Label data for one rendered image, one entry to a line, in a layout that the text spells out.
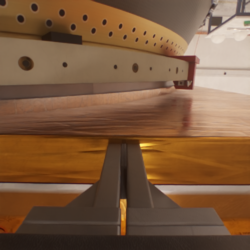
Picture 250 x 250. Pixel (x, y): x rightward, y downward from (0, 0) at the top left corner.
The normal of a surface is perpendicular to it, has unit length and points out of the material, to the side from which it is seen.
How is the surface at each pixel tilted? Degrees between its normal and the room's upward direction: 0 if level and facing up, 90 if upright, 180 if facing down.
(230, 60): 90
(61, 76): 90
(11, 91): 90
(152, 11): 62
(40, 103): 90
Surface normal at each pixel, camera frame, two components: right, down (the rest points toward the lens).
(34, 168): 0.00, 0.27
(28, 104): 0.57, 0.23
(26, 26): 0.51, 0.66
